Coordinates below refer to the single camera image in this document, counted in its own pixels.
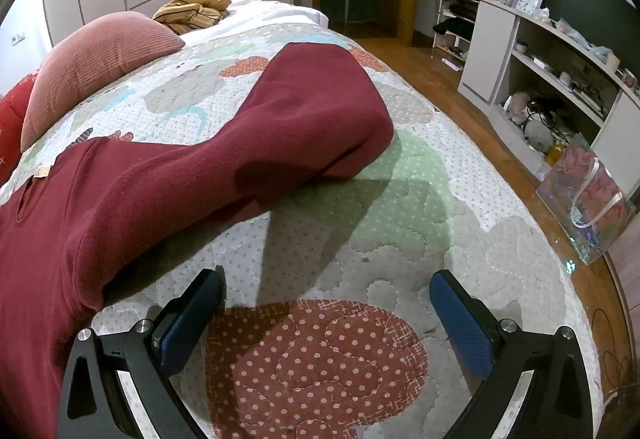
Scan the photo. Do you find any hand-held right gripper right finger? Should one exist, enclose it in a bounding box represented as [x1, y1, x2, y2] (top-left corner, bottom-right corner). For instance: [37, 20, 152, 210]
[429, 269, 596, 439]

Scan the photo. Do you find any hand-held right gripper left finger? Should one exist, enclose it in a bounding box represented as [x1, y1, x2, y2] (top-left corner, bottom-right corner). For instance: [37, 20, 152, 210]
[57, 267, 228, 439]

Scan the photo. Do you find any maroon sweater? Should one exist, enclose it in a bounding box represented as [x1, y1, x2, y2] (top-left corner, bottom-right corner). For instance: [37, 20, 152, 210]
[0, 42, 396, 439]

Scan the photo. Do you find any quilted patchwork bedspread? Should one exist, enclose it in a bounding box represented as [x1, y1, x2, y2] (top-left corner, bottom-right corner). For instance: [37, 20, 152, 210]
[0, 22, 601, 439]

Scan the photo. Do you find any clear floral gift bag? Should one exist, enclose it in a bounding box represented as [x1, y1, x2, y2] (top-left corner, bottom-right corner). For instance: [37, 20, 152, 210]
[535, 133, 637, 266]

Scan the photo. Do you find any black hair dryer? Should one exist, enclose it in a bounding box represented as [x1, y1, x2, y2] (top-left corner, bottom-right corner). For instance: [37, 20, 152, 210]
[525, 96, 558, 125]

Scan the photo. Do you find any white shelf unit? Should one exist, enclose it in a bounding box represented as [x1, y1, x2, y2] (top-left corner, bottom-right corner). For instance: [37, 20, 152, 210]
[457, 0, 640, 181]

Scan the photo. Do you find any red embroidered pillow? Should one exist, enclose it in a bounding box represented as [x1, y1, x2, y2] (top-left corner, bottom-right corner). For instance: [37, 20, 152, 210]
[0, 72, 41, 187]

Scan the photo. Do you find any pink ribbed pillow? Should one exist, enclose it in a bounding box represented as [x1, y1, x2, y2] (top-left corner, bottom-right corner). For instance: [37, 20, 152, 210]
[20, 12, 187, 152]

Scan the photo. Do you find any clear plastic bag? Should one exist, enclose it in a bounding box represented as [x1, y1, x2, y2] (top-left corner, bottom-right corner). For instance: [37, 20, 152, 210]
[555, 16, 617, 61]

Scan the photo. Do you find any yellow striped garment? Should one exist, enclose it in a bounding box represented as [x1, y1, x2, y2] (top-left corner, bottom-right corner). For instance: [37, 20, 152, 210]
[151, 0, 232, 34]

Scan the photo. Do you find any white bed sheet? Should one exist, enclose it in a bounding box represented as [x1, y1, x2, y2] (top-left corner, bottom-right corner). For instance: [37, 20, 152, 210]
[177, 0, 331, 45]

